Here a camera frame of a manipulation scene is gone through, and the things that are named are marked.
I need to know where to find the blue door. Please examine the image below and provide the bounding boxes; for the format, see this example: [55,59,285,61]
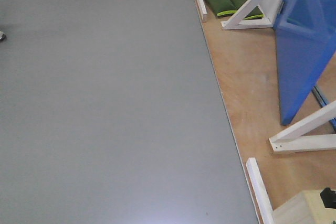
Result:
[275,0,335,125]

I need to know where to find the blue door plywood platform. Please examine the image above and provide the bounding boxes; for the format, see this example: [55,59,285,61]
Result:
[202,12,335,208]

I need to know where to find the green sandbag left of pair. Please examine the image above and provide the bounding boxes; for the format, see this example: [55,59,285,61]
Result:
[205,0,237,17]

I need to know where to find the white triangular brace near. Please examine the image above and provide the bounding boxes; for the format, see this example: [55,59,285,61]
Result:
[269,101,335,154]

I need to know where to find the white triangular brace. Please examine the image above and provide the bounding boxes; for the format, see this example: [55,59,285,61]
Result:
[221,0,273,30]
[269,101,335,154]

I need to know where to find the white triangular brace far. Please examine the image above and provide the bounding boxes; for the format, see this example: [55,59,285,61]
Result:
[221,0,273,30]

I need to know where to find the grey shoe at edge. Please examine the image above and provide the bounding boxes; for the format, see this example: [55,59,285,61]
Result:
[0,31,6,42]

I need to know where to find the light wooden box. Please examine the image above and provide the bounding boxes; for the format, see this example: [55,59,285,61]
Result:
[272,190,335,224]

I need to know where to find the black robot part corner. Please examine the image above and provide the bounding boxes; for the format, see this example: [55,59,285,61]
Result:
[320,187,336,209]

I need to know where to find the white edge rail near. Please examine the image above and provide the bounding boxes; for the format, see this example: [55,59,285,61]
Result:
[246,157,275,224]

